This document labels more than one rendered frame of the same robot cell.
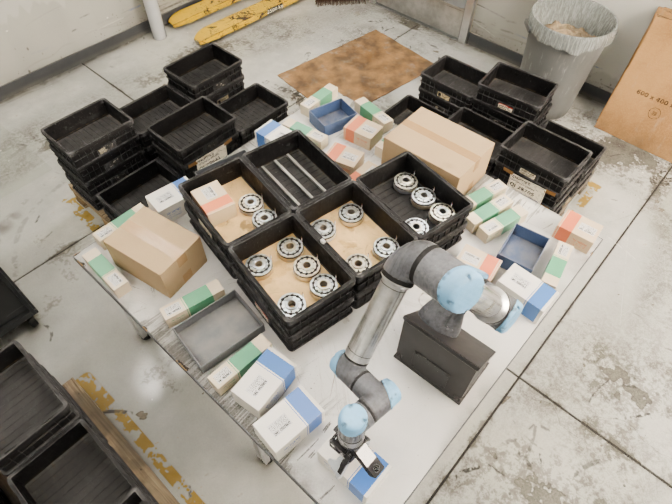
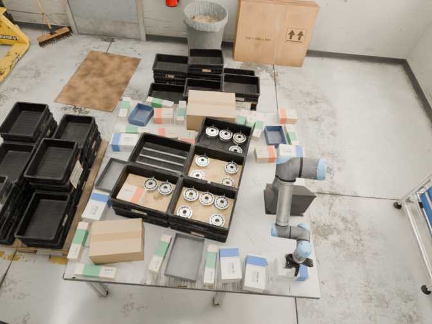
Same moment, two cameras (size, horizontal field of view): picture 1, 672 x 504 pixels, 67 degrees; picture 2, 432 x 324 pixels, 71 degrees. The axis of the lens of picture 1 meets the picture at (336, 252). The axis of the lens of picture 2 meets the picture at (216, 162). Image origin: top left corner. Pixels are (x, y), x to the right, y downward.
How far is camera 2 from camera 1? 0.90 m
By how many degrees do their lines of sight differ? 26
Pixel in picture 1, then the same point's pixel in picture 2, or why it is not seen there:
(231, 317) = (183, 247)
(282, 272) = (196, 209)
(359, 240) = (216, 171)
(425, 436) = not seen: hidden behind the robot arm
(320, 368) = (242, 240)
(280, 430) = (257, 278)
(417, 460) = not seen: hidden behind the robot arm
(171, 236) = (126, 227)
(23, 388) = not seen: outside the picture
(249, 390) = (229, 272)
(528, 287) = (292, 151)
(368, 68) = (105, 74)
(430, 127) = (202, 98)
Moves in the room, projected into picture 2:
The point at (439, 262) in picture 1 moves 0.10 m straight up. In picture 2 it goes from (310, 163) to (317, 152)
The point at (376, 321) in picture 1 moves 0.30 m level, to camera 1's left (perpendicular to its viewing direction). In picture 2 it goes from (288, 202) to (248, 233)
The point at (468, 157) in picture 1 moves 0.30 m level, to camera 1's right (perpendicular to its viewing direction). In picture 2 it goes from (230, 105) to (256, 92)
